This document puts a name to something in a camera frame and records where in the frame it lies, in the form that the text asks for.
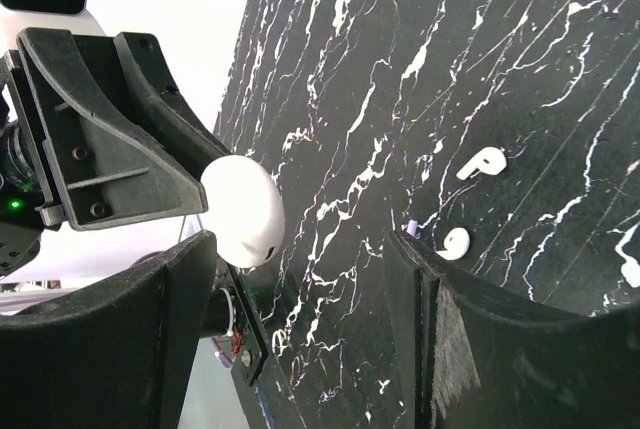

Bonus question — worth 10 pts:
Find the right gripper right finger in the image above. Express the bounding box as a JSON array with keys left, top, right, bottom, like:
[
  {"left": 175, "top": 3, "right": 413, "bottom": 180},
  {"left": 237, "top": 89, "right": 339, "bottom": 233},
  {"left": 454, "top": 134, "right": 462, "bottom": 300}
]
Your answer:
[{"left": 383, "top": 232, "right": 639, "bottom": 428}]

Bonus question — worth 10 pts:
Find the white earbud charging case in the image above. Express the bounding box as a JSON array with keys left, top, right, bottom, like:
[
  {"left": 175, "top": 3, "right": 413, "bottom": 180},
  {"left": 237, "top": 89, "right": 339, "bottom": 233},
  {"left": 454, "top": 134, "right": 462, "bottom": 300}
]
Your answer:
[{"left": 201, "top": 155, "right": 285, "bottom": 269}]

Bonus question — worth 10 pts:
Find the white earbud upper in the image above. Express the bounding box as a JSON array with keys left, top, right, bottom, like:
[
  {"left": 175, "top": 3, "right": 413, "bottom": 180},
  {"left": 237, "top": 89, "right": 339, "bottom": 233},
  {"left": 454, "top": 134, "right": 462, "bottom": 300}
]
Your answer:
[{"left": 456, "top": 147, "right": 507, "bottom": 180}]

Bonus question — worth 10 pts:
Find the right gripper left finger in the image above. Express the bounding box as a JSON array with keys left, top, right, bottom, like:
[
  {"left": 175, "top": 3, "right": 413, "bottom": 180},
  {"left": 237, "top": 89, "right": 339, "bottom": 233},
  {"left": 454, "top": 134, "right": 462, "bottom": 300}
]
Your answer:
[{"left": 1, "top": 231, "right": 217, "bottom": 428}]

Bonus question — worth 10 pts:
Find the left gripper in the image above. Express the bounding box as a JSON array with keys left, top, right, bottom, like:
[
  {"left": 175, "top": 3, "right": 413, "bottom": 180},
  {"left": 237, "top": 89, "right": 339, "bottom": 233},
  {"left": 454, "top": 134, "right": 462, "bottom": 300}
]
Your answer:
[{"left": 1, "top": 27, "right": 231, "bottom": 279}]

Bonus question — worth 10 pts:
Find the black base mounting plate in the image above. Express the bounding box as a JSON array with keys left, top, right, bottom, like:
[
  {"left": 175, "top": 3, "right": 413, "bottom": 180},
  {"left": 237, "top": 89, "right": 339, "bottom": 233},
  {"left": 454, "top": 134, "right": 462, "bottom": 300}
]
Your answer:
[{"left": 201, "top": 260, "right": 305, "bottom": 428}]

